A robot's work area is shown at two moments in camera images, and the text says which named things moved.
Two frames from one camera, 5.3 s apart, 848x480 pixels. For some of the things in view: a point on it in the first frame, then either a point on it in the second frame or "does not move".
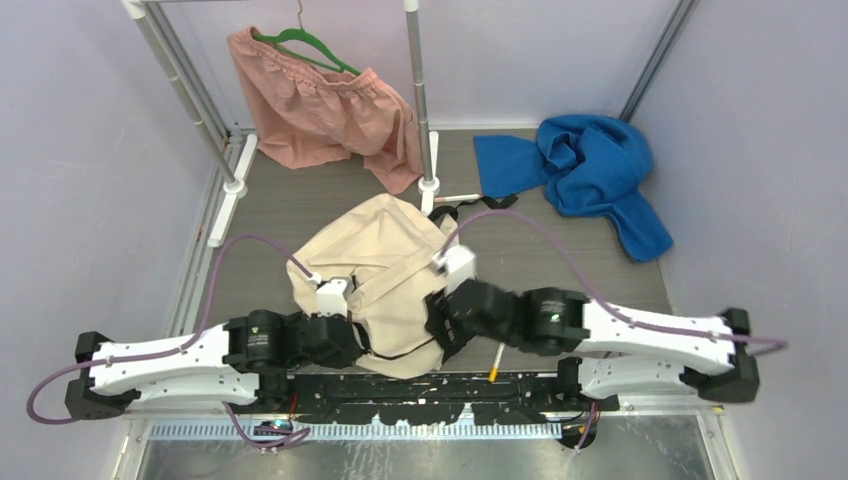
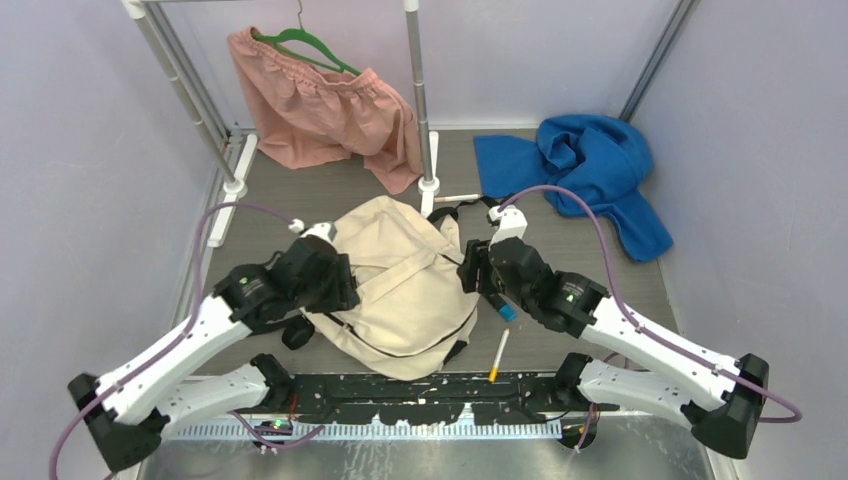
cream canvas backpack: (384, 253) does not move
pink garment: (303, 115) does not move
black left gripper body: (339, 360) -> (313, 296)
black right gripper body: (460, 331) -> (526, 300)
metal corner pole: (662, 46) does not move
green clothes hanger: (293, 34) does not move
